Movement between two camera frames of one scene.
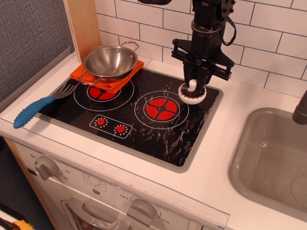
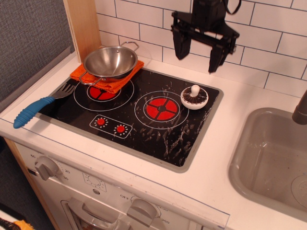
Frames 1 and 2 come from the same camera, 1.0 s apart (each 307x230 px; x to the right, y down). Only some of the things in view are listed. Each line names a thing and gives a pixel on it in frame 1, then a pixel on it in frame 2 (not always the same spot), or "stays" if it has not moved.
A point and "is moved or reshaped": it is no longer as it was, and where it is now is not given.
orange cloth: x=114 y=86 stays
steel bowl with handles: x=110 y=63 stays
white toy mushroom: x=190 y=95 is moved or reshaped
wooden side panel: x=83 y=23 stays
